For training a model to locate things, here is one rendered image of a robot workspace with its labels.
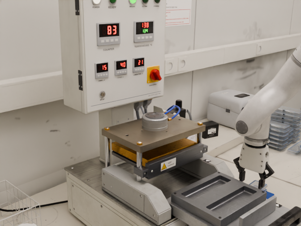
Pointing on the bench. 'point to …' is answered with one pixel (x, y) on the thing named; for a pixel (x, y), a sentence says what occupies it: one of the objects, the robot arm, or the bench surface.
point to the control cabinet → (112, 59)
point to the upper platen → (118, 149)
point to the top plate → (153, 130)
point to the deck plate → (180, 177)
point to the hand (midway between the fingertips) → (251, 181)
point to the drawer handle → (288, 218)
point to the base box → (95, 206)
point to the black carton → (210, 129)
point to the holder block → (218, 198)
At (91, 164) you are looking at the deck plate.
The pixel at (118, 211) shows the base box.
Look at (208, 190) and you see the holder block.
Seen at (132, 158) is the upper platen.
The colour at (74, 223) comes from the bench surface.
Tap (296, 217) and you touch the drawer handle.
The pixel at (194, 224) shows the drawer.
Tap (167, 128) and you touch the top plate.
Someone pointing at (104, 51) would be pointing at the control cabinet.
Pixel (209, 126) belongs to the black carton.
